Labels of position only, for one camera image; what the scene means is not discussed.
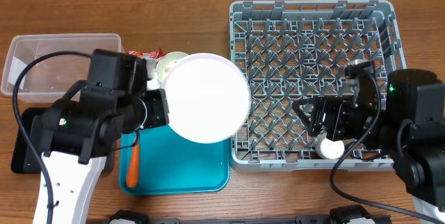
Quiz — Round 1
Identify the white cup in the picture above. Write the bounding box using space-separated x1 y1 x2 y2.
315 132 345 159

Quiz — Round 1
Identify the pink round plate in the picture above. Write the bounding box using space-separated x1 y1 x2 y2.
161 53 251 144

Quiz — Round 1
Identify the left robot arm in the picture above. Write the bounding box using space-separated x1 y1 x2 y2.
33 49 168 223

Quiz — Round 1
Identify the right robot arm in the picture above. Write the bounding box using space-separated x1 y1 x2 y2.
292 65 444 223

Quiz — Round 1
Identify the grey dishwasher rack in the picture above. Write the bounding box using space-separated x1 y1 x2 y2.
229 0 406 172

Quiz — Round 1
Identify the crumpled white napkin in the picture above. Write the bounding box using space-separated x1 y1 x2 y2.
145 58 161 90

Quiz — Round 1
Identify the white bowl with nuts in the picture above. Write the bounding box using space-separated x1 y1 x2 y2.
156 51 188 84

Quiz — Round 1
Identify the teal serving tray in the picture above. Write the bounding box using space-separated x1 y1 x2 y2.
118 126 230 195

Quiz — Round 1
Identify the red snack wrapper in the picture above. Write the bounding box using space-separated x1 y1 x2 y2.
127 48 166 60

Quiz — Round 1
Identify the orange carrot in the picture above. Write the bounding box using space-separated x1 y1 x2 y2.
126 145 140 188

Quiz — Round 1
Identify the clear plastic bin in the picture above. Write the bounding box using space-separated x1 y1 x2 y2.
1 33 124 103

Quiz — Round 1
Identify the black tray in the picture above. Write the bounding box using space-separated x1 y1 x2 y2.
11 106 122 174

